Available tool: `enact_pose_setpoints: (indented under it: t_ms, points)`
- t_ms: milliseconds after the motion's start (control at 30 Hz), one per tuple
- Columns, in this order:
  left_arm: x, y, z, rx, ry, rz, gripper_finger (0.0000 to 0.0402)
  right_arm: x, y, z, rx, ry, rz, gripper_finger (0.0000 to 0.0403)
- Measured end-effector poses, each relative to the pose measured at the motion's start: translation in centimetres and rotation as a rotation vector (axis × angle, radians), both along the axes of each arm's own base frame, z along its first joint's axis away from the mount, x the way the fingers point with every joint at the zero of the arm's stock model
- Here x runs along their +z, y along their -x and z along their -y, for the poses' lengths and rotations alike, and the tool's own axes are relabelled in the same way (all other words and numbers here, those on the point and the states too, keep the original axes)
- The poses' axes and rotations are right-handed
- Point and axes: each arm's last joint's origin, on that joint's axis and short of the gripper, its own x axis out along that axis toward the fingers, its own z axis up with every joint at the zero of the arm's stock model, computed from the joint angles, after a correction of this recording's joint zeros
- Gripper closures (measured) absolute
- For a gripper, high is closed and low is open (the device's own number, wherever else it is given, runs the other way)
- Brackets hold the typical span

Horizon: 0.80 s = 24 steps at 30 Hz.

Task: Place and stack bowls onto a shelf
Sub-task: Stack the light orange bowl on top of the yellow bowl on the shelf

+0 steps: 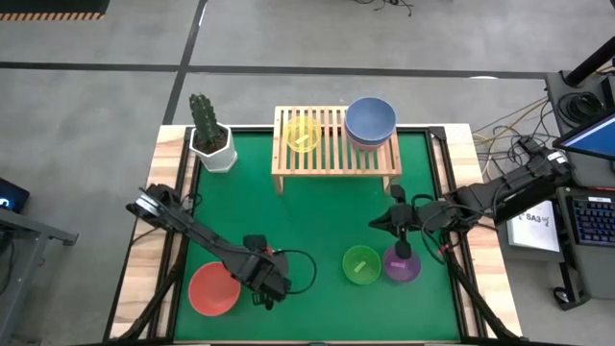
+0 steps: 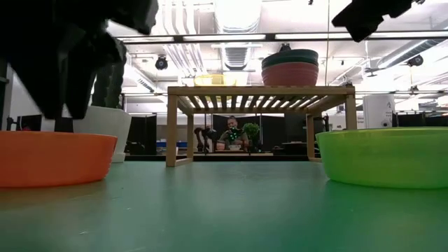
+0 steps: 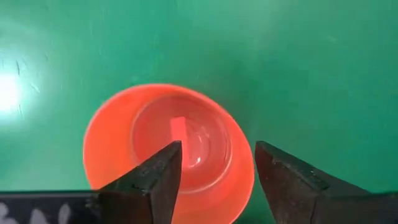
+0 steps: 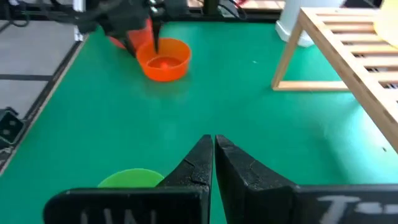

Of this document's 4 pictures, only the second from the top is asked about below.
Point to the black ceiling camera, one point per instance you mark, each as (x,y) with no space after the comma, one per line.
(285,47)
(415,60)
(161,63)

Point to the small white bowl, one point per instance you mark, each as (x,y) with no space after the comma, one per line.
(234,147)

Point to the person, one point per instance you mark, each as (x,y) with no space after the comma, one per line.
(232,134)

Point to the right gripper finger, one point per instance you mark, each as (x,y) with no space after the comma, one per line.
(357,21)

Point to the white plant pot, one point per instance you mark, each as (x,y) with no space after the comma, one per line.
(105,129)

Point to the black partition panel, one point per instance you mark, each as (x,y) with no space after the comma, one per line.
(276,129)
(143,134)

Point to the black computer monitor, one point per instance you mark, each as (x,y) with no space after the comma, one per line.
(29,123)

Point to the dark green potted plant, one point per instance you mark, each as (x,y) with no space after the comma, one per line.
(110,84)

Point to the small green potted plant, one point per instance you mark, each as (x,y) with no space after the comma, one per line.
(251,130)

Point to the white ribbed ventilation duct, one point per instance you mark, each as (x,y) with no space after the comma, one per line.
(236,56)

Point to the yellow plastic bowl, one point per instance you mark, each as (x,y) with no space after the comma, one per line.
(213,80)

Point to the black partition curtain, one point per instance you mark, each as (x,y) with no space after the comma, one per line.
(421,120)

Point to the wooden slatted shelf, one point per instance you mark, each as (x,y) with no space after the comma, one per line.
(262,91)

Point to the dark green plastic bowl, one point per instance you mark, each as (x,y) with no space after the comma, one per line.
(290,61)

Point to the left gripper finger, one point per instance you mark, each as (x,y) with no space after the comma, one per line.
(80,84)
(42,84)

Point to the black overhead light beam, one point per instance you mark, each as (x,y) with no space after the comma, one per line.
(280,36)

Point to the black background robot arm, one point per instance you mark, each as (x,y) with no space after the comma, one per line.
(206,136)

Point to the pink plastic bowl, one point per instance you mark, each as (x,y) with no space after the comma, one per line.
(290,75)

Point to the orange plastic bowl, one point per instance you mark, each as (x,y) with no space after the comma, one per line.
(52,161)

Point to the teal plastic bowl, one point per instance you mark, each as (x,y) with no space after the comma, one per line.
(290,52)

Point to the white cabinet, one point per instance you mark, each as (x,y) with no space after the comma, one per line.
(378,110)

